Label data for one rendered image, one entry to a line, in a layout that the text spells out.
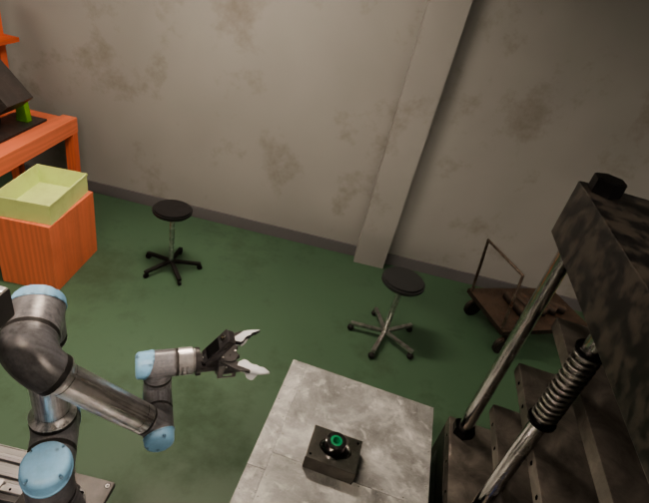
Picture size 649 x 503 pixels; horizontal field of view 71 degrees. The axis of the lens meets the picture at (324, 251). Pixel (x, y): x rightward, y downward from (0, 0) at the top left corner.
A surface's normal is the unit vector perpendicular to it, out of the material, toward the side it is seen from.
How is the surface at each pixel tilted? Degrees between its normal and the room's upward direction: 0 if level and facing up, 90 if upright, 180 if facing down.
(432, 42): 90
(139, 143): 90
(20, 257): 90
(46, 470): 7
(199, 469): 0
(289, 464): 0
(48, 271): 90
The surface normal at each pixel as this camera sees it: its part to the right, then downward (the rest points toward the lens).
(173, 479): 0.20, -0.82
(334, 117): -0.12, 0.51
